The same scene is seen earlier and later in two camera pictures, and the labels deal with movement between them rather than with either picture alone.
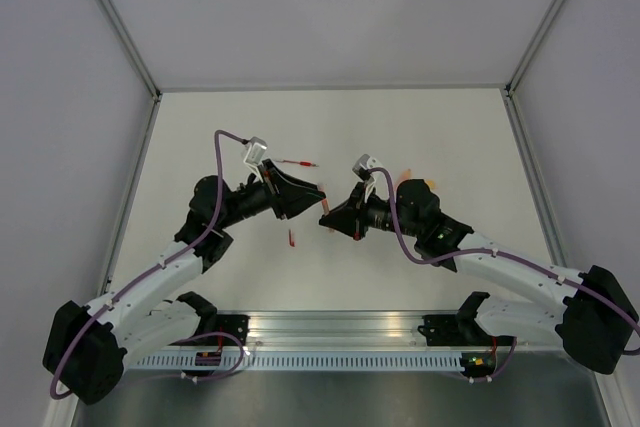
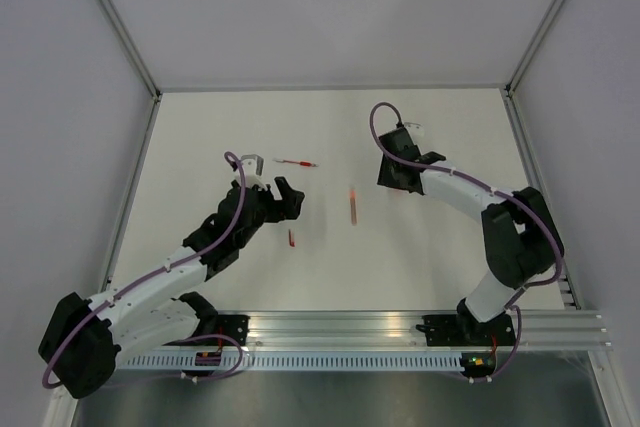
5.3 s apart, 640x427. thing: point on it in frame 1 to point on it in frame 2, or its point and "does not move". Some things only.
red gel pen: (299, 162) does not move
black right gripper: (350, 218) to (384, 177)
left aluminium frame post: (116, 20) does not move
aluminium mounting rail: (341, 331) does not move
